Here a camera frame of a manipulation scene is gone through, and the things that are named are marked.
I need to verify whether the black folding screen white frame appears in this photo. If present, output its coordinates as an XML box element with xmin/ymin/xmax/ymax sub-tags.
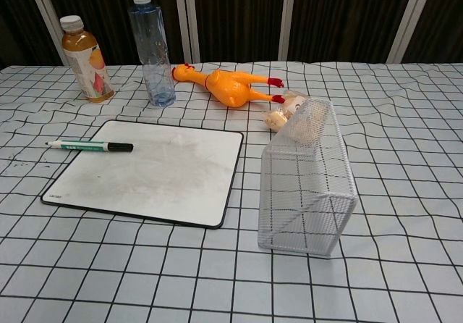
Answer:
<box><xmin>0</xmin><ymin>0</ymin><xmax>463</xmax><ymax>67</ymax></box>

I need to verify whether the white wire mesh basket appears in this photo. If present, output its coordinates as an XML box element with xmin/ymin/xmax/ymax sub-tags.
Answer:
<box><xmin>256</xmin><ymin>96</ymin><xmax>360</xmax><ymax>259</ymax></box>

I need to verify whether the orange juice bottle white cap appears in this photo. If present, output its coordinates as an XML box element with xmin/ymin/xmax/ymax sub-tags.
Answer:
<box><xmin>59</xmin><ymin>14</ymin><xmax>116</xmax><ymax>104</ymax></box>

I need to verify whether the clear bag of snacks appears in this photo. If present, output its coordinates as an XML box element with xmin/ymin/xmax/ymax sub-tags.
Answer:
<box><xmin>262</xmin><ymin>88</ymin><xmax>309</xmax><ymax>133</ymax></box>

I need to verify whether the clear water bottle white cap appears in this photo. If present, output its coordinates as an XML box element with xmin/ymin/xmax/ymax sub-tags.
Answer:
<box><xmin>127</xmin><ymin>0</ymin><xmax>177</xmax><ymax>108</ymax></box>

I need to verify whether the green whiteboard marker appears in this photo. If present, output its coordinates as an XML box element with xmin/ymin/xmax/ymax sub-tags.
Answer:
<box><xmin>44</xmin><ymin>138</ymin><xmax>135</xmax><ymax>155</ymax></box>

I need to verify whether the yellow rubber chicken toy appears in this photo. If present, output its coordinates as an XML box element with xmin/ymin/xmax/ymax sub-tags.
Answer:
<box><xmin>171</xmin><ymin>62</ymin><xmax>286</xmax><ymax>109</ymax></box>

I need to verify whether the white black-checked tablecloth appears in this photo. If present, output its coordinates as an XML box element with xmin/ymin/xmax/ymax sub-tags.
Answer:
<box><xmin>0</xmin><ymin>61</ymin><xmax>463</xmax><ymax>323</ymax></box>

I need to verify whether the white dry-erase board black rim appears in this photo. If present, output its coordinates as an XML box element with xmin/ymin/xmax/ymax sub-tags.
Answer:
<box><xmin>40</xmin><ymin>119</ymin><xmax>245</xmax><ymax>230</ymax></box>

